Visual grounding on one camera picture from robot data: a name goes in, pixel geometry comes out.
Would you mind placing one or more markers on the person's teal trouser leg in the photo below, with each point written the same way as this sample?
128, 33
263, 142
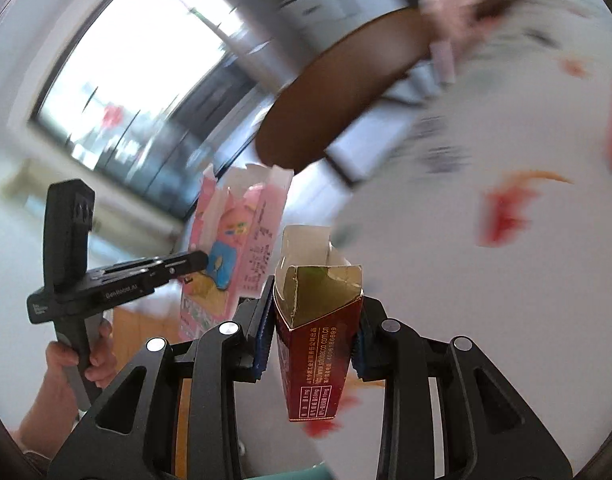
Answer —
306, 474

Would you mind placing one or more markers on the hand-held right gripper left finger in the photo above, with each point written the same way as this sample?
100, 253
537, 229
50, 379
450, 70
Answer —
262, 350

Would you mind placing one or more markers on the white printed blanket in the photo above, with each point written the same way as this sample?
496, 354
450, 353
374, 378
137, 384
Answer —
435, 260

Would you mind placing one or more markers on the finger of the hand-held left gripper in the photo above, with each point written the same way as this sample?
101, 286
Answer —
186, 262

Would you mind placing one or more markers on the person's left forearm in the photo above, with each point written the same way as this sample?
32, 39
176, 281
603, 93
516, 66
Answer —
46, 425

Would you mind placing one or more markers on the pink cloth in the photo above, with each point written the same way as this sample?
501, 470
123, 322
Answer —
450, 5

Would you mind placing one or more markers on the large glass window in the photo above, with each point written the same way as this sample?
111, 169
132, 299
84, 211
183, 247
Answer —
136, 85

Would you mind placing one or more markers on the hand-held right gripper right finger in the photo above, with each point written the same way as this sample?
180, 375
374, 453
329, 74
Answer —
359, 355

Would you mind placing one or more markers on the cream low cabinet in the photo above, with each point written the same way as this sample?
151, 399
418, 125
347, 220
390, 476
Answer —
16, 180

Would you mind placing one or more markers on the dark red carton box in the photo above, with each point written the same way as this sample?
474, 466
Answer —
316, 350

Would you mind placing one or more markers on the orange wooden cabinet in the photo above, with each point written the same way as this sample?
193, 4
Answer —
136, 325

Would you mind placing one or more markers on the pink printed carton box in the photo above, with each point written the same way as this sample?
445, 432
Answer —
236, 240

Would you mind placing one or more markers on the round brown wooden table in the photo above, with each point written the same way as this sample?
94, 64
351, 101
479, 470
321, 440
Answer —
336, 95

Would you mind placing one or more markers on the person's left hand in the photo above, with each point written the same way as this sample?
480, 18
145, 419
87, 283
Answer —
101, 355

